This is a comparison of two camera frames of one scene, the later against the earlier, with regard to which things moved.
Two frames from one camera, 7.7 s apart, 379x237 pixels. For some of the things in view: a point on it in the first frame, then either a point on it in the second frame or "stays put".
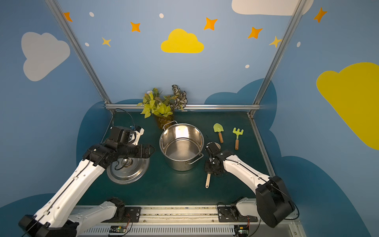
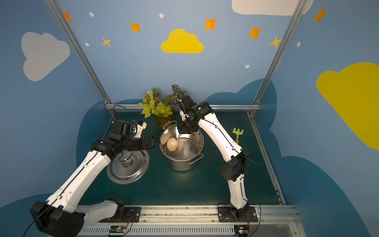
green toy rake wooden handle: (238, 132) stays put
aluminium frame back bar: (192, 106) stays put
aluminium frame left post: (77, 43) stays put
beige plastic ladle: (208, 175) to (172, 143)
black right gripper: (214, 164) to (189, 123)
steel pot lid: (128, 170) stays put
